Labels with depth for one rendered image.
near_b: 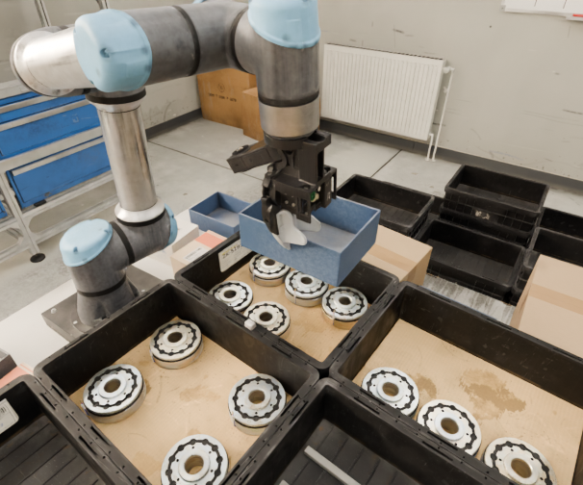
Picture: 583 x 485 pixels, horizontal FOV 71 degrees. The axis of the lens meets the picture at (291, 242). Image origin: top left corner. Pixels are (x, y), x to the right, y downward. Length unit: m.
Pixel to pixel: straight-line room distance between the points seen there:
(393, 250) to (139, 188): 0.64
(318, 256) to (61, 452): 0.54
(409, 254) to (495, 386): 0.38
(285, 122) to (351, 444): 0.54
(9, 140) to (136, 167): 1.63
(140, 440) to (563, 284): 0.91
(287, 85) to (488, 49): 3.03
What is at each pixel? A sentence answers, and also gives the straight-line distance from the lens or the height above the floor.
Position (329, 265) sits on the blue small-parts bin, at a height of 1.10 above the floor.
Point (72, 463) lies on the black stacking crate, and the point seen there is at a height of 0.83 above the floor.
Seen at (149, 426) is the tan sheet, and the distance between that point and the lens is 0.82.
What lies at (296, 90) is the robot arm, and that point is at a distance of 0.49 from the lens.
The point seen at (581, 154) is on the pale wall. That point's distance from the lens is 3.58.
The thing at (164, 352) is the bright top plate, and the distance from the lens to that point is 0.87.
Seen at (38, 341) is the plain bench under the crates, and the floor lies 0.70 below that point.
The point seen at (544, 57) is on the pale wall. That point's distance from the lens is 3.43.
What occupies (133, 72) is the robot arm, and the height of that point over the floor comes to 1.40.
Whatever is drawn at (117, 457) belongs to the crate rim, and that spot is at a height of 0.93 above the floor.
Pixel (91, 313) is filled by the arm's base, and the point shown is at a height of 0.79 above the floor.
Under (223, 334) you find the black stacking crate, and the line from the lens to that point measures 0.85.
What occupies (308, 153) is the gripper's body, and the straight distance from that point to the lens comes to 0.53.
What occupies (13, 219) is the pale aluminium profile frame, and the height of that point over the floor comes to 0.30.
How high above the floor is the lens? 1.52
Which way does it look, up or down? 37 degrees down
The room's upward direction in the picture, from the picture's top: straight up
